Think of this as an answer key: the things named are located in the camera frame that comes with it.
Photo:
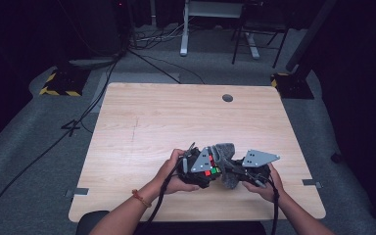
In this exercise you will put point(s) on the dark equipment cabinet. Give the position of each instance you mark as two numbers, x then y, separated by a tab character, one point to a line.
101	29

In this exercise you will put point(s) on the grey tape strip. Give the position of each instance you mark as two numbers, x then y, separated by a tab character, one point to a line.
80	191
311	182

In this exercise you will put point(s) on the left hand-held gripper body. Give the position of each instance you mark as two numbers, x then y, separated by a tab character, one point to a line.
199	161

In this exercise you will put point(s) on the grey cloth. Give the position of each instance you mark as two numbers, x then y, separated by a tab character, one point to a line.
224	151

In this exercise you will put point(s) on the person's left hand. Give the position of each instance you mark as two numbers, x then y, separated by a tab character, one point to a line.
168	178

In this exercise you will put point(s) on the black yellow striped stand base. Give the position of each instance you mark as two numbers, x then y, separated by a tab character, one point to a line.
63	83
292	86

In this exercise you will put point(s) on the multicoloured puzzle cube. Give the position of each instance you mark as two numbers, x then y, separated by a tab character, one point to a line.
212	169

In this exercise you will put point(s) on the person's dark clothing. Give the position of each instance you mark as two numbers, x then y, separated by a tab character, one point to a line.
209	228

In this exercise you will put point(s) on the black metal chair frame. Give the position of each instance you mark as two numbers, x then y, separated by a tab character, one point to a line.
275	29

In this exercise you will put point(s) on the grey round table grommet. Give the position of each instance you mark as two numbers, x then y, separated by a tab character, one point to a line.
227	98

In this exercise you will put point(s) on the person's right hand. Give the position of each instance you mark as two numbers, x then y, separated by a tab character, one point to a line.
271	191

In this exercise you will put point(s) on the black chair armrest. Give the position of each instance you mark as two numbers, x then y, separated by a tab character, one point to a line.
89	222

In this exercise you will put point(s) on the dark slanted stand pole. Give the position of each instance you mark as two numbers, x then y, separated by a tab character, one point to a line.
310	32

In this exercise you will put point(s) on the white desk frame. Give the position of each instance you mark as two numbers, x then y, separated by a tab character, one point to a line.
184	32

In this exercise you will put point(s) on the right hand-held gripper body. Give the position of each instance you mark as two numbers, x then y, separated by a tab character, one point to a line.
258	158

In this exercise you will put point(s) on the small black floor foot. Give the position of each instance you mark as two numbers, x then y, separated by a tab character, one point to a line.
337	157

